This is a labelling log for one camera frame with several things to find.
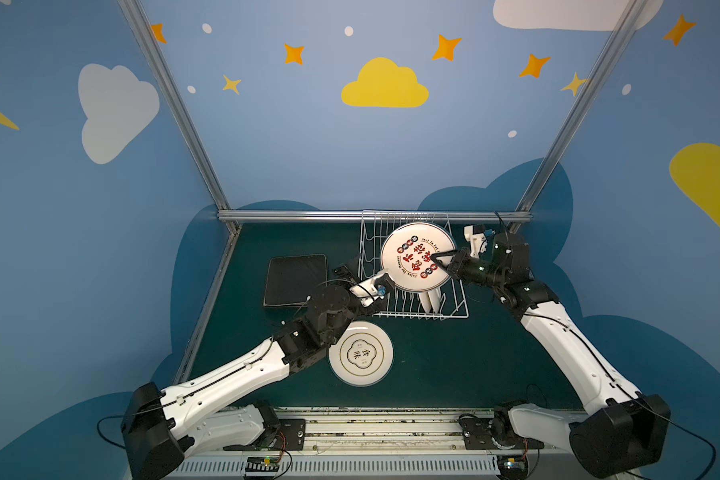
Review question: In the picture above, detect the white round plate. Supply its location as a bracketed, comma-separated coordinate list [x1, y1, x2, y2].
[418, 291, 434, 314]
[328, 321, 394, 387]
[428, 288, 443, 314]
[380, 222, 455, 293]

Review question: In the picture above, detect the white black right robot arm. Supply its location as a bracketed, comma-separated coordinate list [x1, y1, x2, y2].
[431, 233, 671, 479]

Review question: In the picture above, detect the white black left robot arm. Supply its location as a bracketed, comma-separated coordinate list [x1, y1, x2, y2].
[120, 274, 393, 479]

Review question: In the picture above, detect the left small circuit board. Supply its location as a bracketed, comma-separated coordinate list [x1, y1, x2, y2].
[243, 456, 280, 479]

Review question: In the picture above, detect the small circuit board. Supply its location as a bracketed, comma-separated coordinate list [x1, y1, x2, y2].
[497, 456, 529, 480]
[243, 456, 280, 479]

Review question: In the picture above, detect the right small circuit board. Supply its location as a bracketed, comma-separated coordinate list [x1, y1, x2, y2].
[497, 456, 529, 480]

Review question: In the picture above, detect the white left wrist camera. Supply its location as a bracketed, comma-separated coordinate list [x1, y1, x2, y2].
[349, 270, 396, 297]

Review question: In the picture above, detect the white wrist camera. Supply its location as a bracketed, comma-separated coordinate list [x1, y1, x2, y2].
[463, 225, 495, 259]
[349, 270, 396, 297]

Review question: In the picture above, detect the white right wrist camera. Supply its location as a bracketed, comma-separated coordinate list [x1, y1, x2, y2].
[463, 225, 495, 259]

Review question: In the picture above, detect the white wire dish rack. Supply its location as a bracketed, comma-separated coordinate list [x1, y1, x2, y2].
[356, 220, 469, 320]

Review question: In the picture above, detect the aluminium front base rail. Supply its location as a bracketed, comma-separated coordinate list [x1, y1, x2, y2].
[162, 403, 590, 479]

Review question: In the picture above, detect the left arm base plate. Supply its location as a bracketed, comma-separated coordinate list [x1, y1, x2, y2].
[223, 419, 306, 452]

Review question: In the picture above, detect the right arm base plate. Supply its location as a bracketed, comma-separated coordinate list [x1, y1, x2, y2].
[457, 411, 545, 450]

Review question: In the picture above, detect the aluminium back frame rail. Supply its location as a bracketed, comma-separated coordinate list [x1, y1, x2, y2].
[217, 210, 532, 223]

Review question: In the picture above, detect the aluminium right corner post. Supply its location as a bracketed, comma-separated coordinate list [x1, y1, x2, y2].
[509, 0, 649, 233]

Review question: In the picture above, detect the aluminium corner post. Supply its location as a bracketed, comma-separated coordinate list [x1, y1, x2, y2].
[117, 0, 230, 213]
[509, 0, 649, 233]

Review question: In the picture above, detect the aluminium left corner post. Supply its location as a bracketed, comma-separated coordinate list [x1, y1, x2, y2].
[117, 0, 230, 213]

